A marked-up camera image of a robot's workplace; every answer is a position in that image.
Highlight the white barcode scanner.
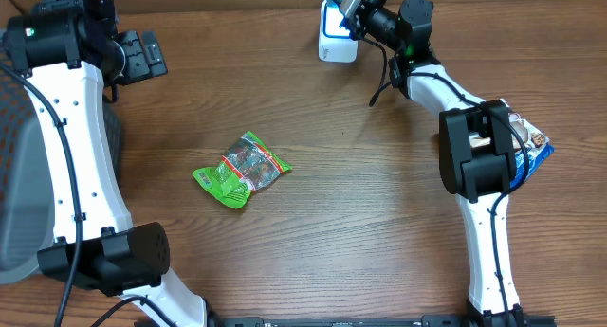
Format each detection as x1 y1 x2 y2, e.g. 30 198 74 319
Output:
319 0 358 63

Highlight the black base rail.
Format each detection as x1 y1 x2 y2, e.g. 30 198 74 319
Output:
207 315 557 327

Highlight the grey plastic mesh basket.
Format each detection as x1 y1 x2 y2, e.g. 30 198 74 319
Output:
1 62 133 289

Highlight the blue snack bar wrapper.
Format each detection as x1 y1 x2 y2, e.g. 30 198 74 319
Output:
510 143 555 187

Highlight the beige brown snack packet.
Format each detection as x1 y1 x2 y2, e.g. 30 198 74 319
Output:
469 99 550 153

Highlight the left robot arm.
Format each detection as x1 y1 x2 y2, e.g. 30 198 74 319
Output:
4 0 218 326

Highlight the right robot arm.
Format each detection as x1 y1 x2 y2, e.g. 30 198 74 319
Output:
340 0 529 326

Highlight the green snack packet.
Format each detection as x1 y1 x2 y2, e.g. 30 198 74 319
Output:
192 131 292 209

